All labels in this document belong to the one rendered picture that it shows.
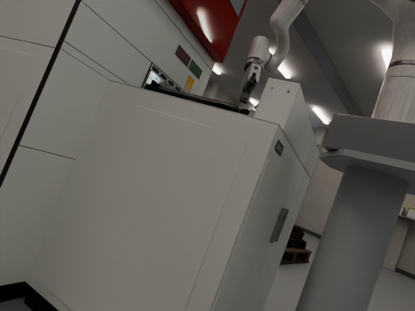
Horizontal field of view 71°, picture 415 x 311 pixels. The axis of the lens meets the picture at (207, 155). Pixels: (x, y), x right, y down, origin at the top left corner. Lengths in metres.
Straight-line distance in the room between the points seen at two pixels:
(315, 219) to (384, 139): 10.27
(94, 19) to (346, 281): 1.03
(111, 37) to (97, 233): 0.64
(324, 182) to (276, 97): 10.36
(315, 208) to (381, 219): 10.25
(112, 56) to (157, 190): 0.51
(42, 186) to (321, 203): 10.43
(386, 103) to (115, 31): 0.87
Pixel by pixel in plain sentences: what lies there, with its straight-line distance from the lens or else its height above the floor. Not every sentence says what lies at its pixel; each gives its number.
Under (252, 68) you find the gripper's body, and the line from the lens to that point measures 1.27.
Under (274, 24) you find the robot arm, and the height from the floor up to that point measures 1.32.
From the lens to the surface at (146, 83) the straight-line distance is 1.23.
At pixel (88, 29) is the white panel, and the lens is 1.05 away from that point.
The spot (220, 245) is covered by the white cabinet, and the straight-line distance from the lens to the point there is 0.77.
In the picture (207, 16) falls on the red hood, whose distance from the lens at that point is 1.47.
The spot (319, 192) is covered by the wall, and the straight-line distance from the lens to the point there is 11.16.
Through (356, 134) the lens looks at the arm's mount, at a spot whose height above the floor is 0.87.
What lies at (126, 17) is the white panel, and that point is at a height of 1.04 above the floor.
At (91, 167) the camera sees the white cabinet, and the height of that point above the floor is 0.52.
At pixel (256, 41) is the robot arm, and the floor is 1.25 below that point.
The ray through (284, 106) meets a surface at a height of 0.89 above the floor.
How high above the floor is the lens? 0.63
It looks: 4 degrees up
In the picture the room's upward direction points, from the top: 21 degrees clockwise
